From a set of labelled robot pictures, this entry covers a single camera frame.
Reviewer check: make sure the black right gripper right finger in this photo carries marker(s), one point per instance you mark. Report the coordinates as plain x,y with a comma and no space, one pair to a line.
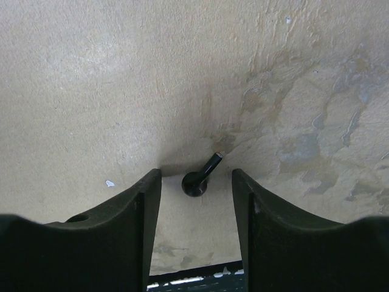
285,248

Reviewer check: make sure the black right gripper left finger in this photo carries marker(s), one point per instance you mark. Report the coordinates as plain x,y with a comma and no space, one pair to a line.
106,248

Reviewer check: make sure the black earbud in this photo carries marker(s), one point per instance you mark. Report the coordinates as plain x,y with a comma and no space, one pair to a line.
194,184

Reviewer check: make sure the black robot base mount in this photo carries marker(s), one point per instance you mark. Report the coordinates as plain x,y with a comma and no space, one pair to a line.
221,277

